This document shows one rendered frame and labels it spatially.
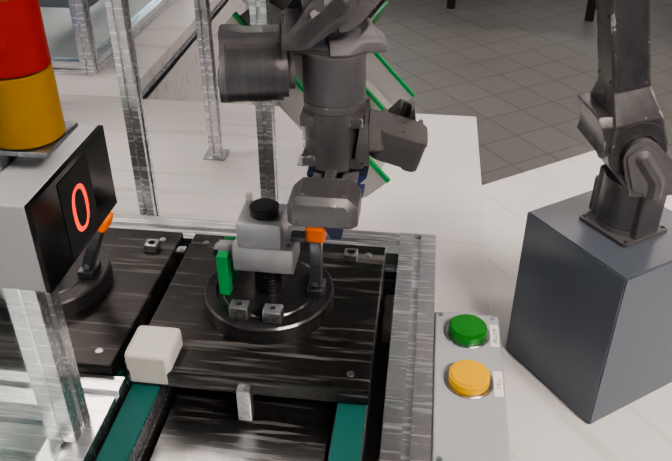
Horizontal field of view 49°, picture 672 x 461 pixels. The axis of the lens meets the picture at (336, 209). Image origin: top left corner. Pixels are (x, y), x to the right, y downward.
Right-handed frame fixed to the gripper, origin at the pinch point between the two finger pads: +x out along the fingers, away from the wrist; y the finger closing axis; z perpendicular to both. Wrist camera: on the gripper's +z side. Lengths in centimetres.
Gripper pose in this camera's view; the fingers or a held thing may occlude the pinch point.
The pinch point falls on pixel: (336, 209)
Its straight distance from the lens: 74.3
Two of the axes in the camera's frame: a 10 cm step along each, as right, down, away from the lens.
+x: 0.1, 8.5, 5.3
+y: 1.3, -5.3, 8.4
